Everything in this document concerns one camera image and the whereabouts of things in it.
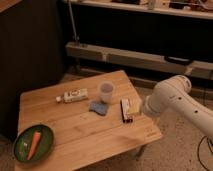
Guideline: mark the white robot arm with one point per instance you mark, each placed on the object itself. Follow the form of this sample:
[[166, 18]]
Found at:
[[174, 93]]

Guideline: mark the wooden shelf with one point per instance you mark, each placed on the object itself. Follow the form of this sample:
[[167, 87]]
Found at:
[[141, 8]]

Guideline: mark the wooden table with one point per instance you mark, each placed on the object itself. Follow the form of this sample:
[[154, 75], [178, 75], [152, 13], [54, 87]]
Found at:
[[83, 137]]

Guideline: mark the white ceramic cup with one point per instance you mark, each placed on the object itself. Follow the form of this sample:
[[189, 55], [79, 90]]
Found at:
[[106, 89]]

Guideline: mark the small snack box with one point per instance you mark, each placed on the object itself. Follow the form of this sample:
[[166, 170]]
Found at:
[[124, 111]]

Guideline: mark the metal stand pole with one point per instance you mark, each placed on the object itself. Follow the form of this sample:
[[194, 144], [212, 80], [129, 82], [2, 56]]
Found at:
[[75, 36]]

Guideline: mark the orange carrot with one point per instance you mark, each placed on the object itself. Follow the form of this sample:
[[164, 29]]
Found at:
[[35, 141]]

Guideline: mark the green plate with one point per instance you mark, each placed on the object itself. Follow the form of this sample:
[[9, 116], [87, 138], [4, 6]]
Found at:
[[23, 142]]

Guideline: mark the blue cloth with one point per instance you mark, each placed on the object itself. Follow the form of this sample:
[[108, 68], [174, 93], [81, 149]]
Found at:
[[99, 108]]

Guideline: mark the white plastic bottle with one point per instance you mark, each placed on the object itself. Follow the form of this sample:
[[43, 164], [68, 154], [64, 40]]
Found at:
[[73, 96]]

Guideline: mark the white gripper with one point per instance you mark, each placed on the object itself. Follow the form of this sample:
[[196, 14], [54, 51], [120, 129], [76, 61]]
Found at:
[[135, 108]]

